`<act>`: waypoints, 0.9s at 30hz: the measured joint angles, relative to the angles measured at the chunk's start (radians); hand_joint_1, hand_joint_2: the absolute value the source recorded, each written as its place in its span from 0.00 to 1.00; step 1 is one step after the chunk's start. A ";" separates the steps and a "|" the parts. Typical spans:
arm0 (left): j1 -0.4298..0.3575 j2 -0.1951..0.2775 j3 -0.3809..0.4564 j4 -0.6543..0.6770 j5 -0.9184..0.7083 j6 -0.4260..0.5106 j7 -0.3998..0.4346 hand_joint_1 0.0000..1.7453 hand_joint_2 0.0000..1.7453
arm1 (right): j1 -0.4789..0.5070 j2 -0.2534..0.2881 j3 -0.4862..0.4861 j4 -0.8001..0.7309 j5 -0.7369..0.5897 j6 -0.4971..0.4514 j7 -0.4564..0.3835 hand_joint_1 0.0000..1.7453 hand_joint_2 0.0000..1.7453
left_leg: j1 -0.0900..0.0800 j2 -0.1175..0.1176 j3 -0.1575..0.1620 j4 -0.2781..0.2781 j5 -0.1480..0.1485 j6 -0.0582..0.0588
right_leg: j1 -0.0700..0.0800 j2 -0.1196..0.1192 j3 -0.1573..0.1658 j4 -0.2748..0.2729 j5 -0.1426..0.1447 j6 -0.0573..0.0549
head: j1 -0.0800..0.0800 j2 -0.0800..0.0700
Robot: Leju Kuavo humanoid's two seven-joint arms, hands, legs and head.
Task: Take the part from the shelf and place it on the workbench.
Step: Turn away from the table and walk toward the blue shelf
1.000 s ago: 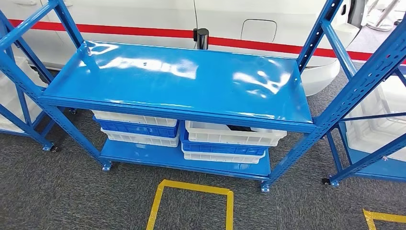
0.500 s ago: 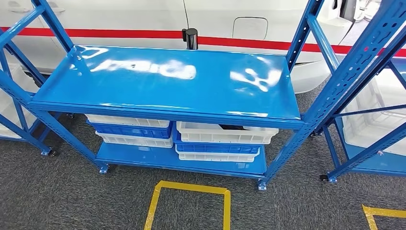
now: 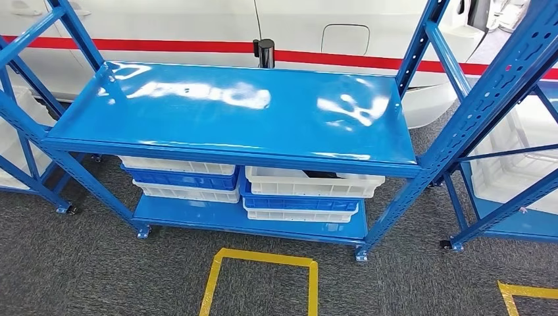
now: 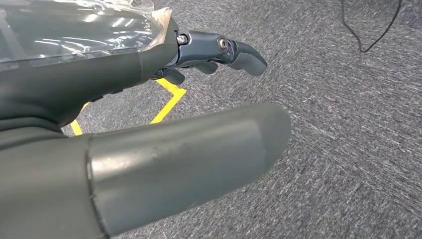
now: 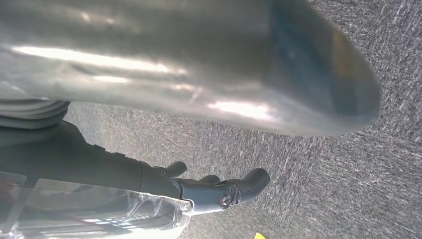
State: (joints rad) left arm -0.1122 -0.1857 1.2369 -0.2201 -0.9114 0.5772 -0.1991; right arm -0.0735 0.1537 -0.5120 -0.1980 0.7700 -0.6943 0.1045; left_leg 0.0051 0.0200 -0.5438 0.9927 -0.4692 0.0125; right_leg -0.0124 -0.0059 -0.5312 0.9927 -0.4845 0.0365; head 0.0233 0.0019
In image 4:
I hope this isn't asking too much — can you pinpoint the yellow floor tape square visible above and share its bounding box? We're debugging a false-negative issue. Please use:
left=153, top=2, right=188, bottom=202
left=69, top=78, right=188, bottom=136

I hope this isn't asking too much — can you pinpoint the thin black controller cable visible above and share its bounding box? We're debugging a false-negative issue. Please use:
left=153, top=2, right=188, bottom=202
left=340, top=0, right=403, bottom=53

